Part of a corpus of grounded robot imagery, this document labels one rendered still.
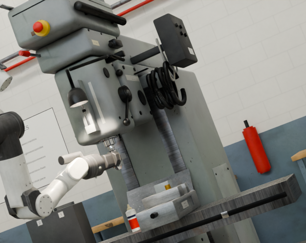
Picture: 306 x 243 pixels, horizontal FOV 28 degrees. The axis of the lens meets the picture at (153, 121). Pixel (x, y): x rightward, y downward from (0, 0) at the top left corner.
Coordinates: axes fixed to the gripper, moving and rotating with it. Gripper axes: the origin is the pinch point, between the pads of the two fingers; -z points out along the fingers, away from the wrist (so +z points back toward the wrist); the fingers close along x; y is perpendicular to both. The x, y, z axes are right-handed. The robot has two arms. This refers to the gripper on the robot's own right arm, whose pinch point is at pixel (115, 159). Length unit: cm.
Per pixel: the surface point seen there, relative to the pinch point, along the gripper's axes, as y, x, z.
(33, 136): -94, 404, -291
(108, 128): -11.5, -8.5, 6.4
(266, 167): 35, 165, -372
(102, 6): -63, -7, -16
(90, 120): -16.2, -5.7, 11.5
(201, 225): 34.6, -29.4, 0.5
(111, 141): -7.0, -2.2, 1.0
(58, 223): 16.2, 29.2, 14.2
